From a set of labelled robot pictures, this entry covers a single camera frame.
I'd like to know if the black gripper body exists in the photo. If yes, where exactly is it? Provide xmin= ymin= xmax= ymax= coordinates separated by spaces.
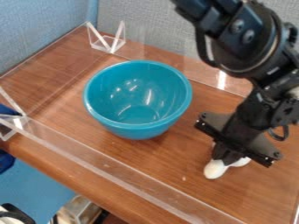
xmin=195 ymin=112 xmax=283 ymax=167

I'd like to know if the clear acrylic front barrier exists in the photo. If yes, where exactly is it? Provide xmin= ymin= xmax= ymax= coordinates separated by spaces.
xmin=6 ymin=117 xmax=244 ymax=224

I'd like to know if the dark blue object left edge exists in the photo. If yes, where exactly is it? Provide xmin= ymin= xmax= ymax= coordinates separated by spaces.
xmin=0 ymin=104 xmax=21 ymax=175

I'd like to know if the clear acrylic left bracket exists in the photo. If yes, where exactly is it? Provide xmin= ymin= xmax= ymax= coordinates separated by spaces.
xmin=0 ymin=87 xmax=26 ymax=141

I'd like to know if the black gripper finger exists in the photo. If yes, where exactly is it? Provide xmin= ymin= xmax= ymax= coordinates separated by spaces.
xmin=223 ymin=151 xmax=249 ymax=167
xmin=211 ymin=142 xmax=229 ymax=160

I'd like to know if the clear box under table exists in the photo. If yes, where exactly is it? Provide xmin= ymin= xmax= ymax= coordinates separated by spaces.
xmin=49 ymin=195 xmax=102 ymax=224

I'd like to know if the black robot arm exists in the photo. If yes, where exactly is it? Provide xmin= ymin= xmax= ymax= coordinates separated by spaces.
xmin=171 ymin=0 xmax=299 ymax=167

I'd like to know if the clear acrylic back barrier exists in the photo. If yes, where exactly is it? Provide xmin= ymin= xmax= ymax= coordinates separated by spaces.
xmin=116 ymin=25 xmax=299 ymax=116

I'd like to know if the black and white object bottom-left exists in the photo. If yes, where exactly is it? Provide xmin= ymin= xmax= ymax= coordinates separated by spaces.
xmin=0 ymin=203 xmax=36 ymax=224

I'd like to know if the black cable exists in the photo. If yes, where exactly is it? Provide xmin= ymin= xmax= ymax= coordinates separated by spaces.
xmin=267 ymin=123 xmax=291 ymax=143

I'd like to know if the clear acrylic barrier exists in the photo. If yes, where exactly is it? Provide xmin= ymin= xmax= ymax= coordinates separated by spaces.
xmin=116 ymin=25 xmax=299 ymax=116
xmin=6 ymin=117 xmax=244 ymax=224

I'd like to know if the blue plastic bowl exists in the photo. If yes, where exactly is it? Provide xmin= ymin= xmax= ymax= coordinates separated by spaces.
xmin=82 ymin=60 xmax=192 ymax=140

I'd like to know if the clear acrylic corner bracket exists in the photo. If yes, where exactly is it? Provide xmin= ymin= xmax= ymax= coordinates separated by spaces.
xmin=85 ymin=22 xmax=126 ymax=54

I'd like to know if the white mushroom with brown cap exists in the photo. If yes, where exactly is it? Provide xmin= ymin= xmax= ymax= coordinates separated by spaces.
xmin=203 ymin=157 xmax=251 ymax=179

